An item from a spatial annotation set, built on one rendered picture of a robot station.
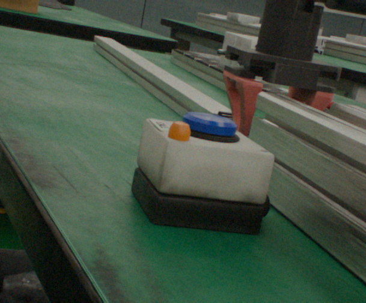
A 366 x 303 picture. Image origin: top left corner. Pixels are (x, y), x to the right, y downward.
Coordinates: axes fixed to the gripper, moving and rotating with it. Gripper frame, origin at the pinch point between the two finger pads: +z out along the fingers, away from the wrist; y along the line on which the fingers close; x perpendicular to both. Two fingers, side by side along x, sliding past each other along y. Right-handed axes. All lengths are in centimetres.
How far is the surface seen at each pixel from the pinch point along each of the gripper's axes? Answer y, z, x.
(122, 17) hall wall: 195, 43, 1114
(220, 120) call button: -12.3, -5.1, -20.6
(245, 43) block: 28, -5, 89
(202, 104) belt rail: -1.4, -0.4, 18.7
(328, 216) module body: -4.8, -0.3, -25.1
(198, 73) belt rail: 17, 2, 83
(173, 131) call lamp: -16.3, -4.3, -23.1
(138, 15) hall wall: 220, 35, 1117
